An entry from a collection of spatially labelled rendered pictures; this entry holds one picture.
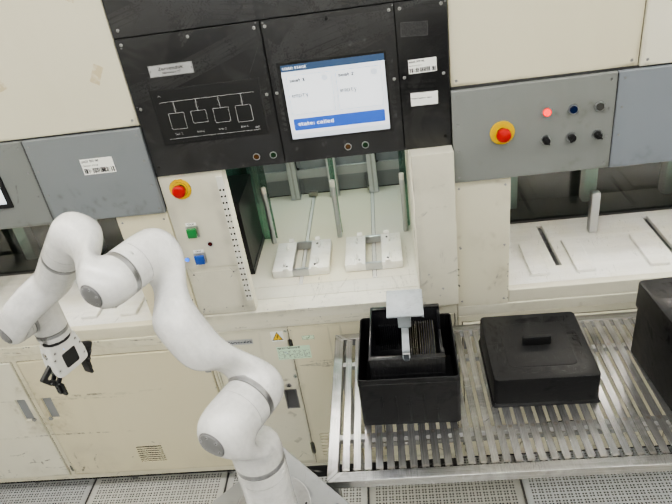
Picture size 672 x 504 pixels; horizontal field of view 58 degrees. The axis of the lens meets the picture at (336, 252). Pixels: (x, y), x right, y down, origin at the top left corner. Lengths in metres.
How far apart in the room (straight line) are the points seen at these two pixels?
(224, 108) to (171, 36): 0.23
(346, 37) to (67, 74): 0.78
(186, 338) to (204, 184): 0.70
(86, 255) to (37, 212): 0.85
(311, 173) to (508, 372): 1.41
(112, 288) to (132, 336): 1.06
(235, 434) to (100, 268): 0.43
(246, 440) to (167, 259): 0.41
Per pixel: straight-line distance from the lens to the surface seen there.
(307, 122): 1.74
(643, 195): 2.56
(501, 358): 1.82
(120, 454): 2.75
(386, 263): 2.18
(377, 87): 1.70
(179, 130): 1.82
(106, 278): 1.23
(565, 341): 1.89
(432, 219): 1.82
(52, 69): 1.89
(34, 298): 1.56
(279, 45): 1.69
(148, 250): 1.28
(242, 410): 1.31
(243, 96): 1.74
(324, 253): 2.27
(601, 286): 2.14
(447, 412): 1.75
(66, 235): 1.35
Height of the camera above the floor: 2.07
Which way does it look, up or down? 31 degrees down
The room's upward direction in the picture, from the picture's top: 9 degrees counter-clockwise
